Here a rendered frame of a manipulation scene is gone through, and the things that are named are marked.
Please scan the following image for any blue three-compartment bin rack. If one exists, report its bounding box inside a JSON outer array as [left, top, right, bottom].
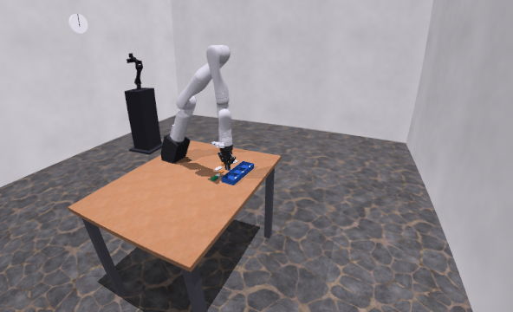
[[221, 161, 254, 185]]

